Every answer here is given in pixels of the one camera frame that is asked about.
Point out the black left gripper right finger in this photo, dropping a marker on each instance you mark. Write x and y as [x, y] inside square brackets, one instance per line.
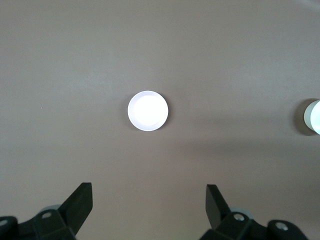
[217, 210]

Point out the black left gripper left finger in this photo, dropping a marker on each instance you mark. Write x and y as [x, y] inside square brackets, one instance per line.
[75, 207]

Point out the white cup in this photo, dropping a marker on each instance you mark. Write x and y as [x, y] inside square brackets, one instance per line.
[313, 117]

